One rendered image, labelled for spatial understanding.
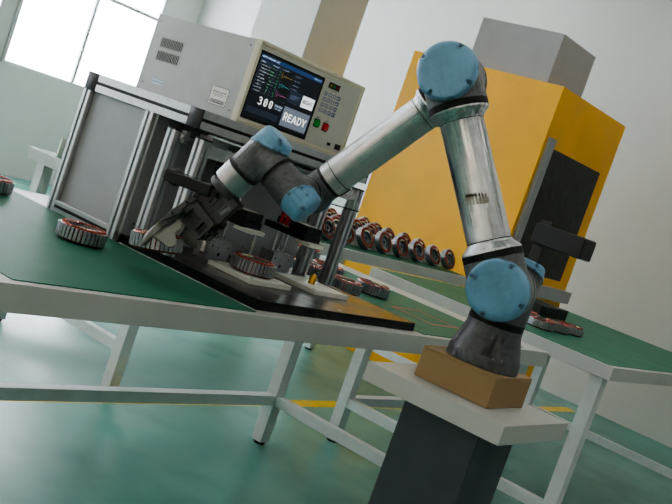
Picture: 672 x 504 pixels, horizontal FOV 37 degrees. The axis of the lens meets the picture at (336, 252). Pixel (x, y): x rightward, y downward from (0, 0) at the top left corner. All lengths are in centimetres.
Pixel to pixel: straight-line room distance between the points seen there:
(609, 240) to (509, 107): 193
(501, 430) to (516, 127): 434
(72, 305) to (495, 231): 77
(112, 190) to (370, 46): 684
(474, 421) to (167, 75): 125
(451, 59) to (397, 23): 722
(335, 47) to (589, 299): 270
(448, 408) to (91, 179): 113
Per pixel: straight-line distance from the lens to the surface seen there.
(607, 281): 772
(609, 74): 805
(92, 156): 261
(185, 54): 264
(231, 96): 249
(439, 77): 192
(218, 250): 253
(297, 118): 261
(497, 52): 662
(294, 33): 660
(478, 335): 203
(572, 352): 370
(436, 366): 204
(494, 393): 200
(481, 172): 191
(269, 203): 280
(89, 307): 181
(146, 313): 190
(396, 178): 646
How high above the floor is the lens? 110
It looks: 5 degrees down
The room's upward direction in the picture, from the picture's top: 19 degrees clockwise
